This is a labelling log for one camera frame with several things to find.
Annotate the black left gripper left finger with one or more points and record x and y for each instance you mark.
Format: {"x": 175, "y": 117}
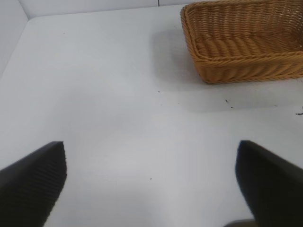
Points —
{"x": 30, "y": 186}

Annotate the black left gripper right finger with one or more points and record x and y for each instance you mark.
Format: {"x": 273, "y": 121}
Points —
{"x": 274, "y": 186}

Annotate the brown woven wicker basket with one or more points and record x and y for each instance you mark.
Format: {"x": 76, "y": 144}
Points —
{"x": 239, "y": 40}

